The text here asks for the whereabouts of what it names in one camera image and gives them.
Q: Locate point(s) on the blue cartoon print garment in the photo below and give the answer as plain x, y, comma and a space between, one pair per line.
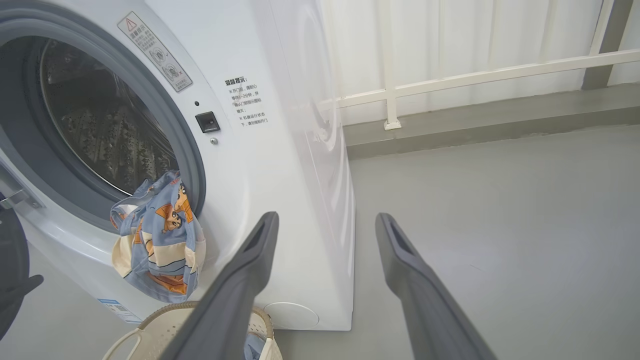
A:
165, 225

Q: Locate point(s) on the blue energy label sticker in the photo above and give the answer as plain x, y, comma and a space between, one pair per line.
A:
117, 310

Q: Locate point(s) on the white front-load washing machine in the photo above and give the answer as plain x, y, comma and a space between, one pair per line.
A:
280, 175

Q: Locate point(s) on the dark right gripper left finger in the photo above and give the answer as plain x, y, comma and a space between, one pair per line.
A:
235, 295

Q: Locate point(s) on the grey warning sticker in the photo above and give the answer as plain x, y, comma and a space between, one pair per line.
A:
155, 51

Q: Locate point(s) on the white metal railing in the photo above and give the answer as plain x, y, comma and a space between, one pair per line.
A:
500, 72

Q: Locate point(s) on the black round glass washer door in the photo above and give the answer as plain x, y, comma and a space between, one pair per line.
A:
12, 260

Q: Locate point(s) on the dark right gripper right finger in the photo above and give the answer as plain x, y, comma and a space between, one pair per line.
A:
425, 300

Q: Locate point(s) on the cream perforated laundry basket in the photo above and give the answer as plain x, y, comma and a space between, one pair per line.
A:
160, 325

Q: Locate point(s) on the light blue orange print garment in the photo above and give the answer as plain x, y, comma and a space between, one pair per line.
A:
254, 349

